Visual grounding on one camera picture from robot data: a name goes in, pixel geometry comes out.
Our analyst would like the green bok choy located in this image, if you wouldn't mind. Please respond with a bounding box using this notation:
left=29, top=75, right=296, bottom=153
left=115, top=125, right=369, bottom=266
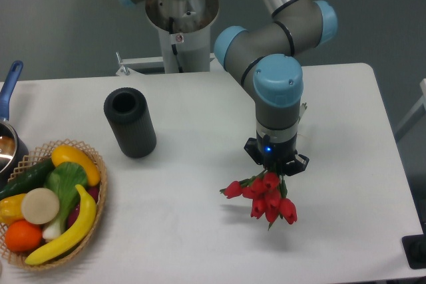
left=43, top=162, right=88, bottom=241

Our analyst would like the red tulip bouquet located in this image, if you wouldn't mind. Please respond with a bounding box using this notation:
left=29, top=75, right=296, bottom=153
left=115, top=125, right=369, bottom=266
left=219, top=166, right=298, bottom=229

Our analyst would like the beige round disc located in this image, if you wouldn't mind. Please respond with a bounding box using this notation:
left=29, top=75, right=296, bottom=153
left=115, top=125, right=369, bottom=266
left=21, top=188, right=60, bottom=225

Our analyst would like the yellow banana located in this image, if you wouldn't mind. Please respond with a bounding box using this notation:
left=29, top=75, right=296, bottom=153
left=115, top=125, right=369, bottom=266
left=25, top=184, right=97, bottom=266

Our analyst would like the dark green cucumber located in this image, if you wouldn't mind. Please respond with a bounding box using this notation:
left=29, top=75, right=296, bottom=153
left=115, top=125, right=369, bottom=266
left=1, top=158, right=55, bottom=200

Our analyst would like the black device at edge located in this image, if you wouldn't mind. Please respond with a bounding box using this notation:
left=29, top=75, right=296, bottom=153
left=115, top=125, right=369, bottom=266
left=401, top=234, right=425, bottom=269

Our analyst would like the purple red vegetable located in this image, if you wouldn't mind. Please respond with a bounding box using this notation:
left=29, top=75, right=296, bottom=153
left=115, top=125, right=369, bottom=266
left=67, top=186, right=100, bottom=229

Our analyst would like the orange fruit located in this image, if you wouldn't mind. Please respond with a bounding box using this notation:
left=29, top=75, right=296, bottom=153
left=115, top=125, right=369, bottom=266
left=5, top=220, right=42, bottom=252

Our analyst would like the white metal bracket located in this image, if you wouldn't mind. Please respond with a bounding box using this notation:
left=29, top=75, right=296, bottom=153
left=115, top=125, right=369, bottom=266
left=114, top=51, right=220, bottom=77

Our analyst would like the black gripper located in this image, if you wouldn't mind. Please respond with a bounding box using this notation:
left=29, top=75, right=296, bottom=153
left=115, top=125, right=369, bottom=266
left=244, top=134, right=310, bottom=176

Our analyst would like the woven wicker basket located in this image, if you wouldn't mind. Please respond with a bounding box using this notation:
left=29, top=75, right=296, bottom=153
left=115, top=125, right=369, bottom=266
left=1, top=139, right=107, bottom=271

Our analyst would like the yellow bell pepper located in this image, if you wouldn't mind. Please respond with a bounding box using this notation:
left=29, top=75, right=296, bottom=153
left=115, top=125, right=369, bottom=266
left=1, top=194, right=26, bottom=225

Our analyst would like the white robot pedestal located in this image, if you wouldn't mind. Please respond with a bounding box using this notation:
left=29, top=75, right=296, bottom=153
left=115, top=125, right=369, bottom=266
left=145, top=0, right=219, bottom=73

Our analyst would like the blue handled saucepan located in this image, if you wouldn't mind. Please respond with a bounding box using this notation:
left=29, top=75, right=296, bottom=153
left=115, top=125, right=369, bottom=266
left=1, top=61, right=29, bottom=188

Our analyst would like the white frame at right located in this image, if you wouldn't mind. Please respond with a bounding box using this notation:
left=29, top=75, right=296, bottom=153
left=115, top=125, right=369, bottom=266
left=394, top=79, right=425, bottom=143

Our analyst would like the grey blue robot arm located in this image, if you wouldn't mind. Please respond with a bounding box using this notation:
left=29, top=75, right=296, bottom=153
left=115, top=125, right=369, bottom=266
left=119, top=0, right=337, bottom=176

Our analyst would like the dark grey ribbed vase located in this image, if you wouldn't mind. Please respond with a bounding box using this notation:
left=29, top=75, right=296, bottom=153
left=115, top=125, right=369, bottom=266
left=103, top=87, right=156, bottom=158

